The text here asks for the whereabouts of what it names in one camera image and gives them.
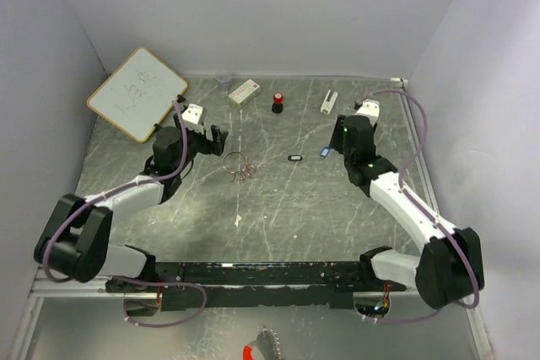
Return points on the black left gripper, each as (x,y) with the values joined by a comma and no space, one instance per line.
(214,147)

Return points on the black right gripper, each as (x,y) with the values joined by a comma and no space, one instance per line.
(337,142)

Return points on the blue key tag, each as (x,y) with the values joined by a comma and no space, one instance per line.
(325,152)

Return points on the large silver keyring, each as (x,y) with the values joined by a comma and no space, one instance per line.
(233,162)

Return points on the black key fob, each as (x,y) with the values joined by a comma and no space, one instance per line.
(295,158)

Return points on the bunch of silver keys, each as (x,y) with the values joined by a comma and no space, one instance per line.
(246,172)

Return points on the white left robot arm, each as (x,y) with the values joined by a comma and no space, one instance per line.
(75,241)

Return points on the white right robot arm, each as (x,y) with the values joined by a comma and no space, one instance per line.
(450,266)

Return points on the white clip device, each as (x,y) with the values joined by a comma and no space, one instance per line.
(328,102)

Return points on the white and green small box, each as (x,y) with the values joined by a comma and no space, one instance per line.
(244,93)

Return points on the clear plastic cup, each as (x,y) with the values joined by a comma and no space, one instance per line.
(224,79)

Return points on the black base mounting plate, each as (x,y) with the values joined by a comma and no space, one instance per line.
(249,285)

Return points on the red and white tool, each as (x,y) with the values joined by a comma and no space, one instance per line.
(258,349)

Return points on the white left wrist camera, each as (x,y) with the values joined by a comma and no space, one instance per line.
(193,116)

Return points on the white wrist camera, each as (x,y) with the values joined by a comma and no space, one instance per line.
(370,109)
(193,116)

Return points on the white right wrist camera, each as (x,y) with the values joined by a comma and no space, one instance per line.
(370,109)

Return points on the white corner bracket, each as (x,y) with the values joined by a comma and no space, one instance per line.
(399,81)

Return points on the small whiteboard with wooden frame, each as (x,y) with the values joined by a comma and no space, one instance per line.
(138,95)

